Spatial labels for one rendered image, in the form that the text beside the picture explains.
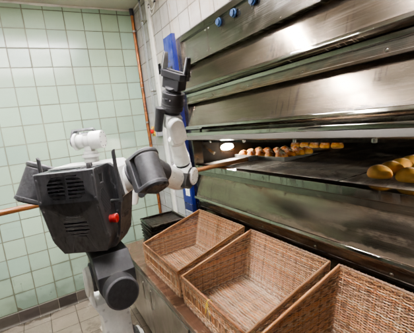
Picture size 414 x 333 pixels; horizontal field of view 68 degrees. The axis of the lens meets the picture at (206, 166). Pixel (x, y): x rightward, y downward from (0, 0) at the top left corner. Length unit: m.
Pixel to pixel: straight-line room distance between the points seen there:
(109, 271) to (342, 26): 1.18
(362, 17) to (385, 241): 0.78
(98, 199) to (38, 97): 2.03
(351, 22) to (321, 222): 0.80
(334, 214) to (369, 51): 0.64
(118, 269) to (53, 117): 2.00
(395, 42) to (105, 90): 2.41
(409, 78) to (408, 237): 0.52
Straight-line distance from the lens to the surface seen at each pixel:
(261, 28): 1.61
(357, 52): 1.25
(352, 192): 1.31
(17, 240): 3.04
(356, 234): 1.35
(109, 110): 3.01
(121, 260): 1.16
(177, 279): 1.73
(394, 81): 1.19
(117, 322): 1.39
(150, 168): 1.08
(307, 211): 1.50
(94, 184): 1.00
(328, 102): 1.31
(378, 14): 1.22
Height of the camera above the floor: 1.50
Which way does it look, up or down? 8 degrees down
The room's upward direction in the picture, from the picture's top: 7 degrees counter-clockwise
